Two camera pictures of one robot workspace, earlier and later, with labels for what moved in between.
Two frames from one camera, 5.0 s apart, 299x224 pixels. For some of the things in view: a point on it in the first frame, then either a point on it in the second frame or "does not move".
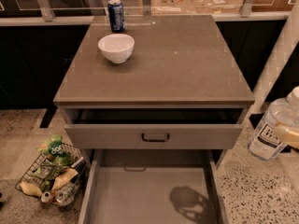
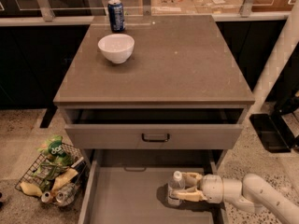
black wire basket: x=59 y=175 does not move
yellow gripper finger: x=287 y=135 to x=212 y=190
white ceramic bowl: x=117 y=48 does not move
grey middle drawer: x=151 y=187 does not move
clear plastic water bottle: x=263 y=145 to x=176 y=185
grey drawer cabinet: x=155 y=101 does not move
